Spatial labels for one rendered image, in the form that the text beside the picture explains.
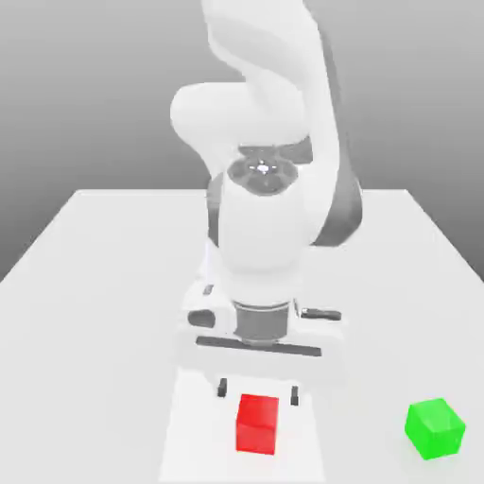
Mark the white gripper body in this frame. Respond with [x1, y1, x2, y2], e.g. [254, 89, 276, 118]
[176, 327, 348, 383]

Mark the small red cube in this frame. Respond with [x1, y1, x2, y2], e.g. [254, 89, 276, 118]
[235, 393, 280, 456]

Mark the small green cube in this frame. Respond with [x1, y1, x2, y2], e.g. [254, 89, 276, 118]
[404, 397, 467, 461]

